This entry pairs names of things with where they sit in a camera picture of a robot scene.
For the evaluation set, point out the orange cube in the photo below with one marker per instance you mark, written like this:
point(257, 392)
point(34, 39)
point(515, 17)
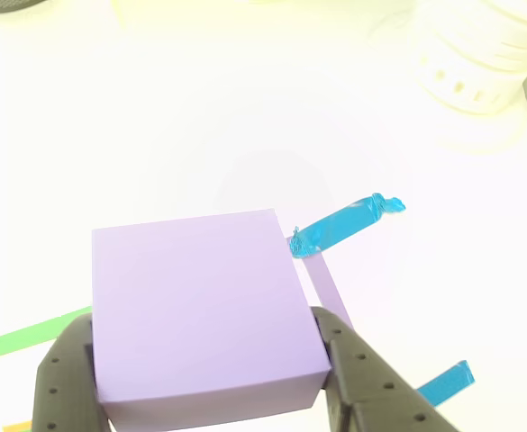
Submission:
point(17, 427)

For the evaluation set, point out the large purple cube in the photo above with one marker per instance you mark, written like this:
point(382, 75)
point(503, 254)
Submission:
point(200, 306)

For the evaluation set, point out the blue tape strip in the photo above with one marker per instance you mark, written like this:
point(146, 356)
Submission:
point(447, 382)
point(339, 225)

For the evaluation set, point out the white slotted cylinder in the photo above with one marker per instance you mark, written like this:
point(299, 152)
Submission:
point(479, 58)

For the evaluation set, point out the black mesh pen holder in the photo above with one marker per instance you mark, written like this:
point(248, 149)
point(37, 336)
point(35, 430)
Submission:
point(6, 3)

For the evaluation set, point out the green square frame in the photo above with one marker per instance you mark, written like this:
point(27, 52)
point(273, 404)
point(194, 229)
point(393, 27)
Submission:
point(29, 335)

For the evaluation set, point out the purple square frame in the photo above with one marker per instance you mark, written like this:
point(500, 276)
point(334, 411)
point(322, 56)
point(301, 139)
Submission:
point(330, 292)

